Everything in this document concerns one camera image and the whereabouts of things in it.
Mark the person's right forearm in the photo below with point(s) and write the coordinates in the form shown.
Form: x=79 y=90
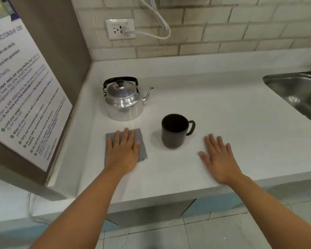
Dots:
x=269 y=207

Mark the person's right thumb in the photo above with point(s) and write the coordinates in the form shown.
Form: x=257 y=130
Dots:
x=204 y=156

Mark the white wall socket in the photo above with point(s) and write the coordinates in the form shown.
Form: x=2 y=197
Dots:
x=114 y=29

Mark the white power plug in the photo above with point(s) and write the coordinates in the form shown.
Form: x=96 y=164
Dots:
x=128 y=32

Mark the brown cabinet side panel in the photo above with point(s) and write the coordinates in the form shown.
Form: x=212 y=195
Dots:
x=59 y=31

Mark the person's left middle finger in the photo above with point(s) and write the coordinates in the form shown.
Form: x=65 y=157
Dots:
x=125 y=138

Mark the person's left thumb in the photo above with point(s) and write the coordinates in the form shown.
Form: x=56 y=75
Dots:
x=137 y=149

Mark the grey under-counter cabinet panel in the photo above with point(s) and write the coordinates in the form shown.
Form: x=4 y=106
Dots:
x=150 y=212

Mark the person's right hand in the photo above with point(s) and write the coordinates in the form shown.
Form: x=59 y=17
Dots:
x=221 y=165

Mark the white and purple notice poster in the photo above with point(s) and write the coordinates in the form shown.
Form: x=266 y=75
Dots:
x=20 y=95

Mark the silver metal kettle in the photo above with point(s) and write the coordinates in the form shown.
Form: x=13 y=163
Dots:
x=123 y=103

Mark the stainless steel sink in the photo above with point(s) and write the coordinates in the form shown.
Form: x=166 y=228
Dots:
x=298 y=93

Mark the person's right middle finger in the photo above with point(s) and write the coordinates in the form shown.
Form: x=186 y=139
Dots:
x=221 y=145

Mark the person's left hand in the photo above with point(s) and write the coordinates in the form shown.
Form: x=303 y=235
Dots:
x=123 y=158

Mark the person's left little finger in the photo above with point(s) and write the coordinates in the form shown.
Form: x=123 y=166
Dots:
x=110 y=146

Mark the person's left forearm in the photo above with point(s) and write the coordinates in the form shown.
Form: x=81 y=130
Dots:
x=85 y=207

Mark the grey folded cloth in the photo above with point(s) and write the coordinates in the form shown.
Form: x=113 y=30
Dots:
x=143 y=150

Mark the silver kettle lid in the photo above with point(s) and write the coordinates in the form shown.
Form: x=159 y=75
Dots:
x=120 y=92

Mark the dark brown mug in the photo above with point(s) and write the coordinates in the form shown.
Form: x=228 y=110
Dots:
x=174 y=133

